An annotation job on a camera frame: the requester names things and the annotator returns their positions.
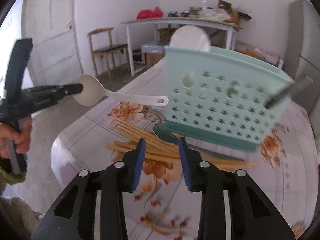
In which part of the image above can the white door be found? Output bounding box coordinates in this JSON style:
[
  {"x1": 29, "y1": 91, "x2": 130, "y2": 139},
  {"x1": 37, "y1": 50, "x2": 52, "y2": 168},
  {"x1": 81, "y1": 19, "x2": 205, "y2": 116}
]
[{"x1": 22, "y1": 0, "x2": 82, "y2": 86}]

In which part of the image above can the white plastic soup spoon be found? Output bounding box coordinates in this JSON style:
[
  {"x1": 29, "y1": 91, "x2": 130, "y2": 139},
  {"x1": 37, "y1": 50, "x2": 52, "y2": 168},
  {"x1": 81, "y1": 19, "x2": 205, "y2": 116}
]
[{"x1": 169, "y1": 25, "x2": 211, "y2": 51}]

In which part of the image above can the white plastic ladle spoon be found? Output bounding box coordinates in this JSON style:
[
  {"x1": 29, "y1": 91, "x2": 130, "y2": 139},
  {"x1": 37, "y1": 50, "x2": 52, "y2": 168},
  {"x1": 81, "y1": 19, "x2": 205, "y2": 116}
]
[{"x1": 73, "y1": 75, "x2": 169, "y2": 106}]

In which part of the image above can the red plastic bag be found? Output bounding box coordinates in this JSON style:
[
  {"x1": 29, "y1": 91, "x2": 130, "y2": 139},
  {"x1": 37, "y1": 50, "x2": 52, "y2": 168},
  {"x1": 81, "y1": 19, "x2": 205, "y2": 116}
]
[{"x1": 136, "y1": 7, "x2": 164, "y2": 20}]

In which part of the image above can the silver refrigerator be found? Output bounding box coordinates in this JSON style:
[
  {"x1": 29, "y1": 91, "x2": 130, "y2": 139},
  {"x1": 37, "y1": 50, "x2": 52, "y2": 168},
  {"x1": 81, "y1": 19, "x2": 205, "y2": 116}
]
[{"x1": 283, "y1": 0, "x2": 319, "y2": 114}]

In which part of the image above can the mint green utensil caddy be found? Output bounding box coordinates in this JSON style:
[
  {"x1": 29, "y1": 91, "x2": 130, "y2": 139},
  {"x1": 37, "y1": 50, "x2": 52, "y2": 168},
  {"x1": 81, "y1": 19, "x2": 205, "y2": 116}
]
[{"x1": 165, "y1": 46, "x2": 293, "y2": 152}]

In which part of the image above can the white plastic bag on table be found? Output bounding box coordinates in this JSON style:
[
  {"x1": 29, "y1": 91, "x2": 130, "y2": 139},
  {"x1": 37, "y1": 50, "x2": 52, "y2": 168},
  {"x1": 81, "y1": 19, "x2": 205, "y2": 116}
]
[{"x1": 199, "y1": 8, "x2": 231, "y2": 22}]

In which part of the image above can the person left hand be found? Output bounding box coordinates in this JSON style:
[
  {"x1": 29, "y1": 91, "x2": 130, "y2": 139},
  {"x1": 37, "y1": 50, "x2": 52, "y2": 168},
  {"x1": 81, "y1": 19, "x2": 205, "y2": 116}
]
[{"x1": 1, "y1": 115, "x2": 33, "y2": 159}]

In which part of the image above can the wooden chair dark seat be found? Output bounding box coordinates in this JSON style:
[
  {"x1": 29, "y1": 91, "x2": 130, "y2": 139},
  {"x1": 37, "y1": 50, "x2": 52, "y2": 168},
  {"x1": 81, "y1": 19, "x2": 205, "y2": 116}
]
[{"x1": 87, "y1": 27, "x2": 130, "y2": 81}]

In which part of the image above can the white side table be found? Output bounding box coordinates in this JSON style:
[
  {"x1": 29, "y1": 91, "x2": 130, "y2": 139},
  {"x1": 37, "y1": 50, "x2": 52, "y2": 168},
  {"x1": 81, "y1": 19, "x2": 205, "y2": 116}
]
[{"x1": 122, "y1": 17, "x2": 238, "y2": 76}]

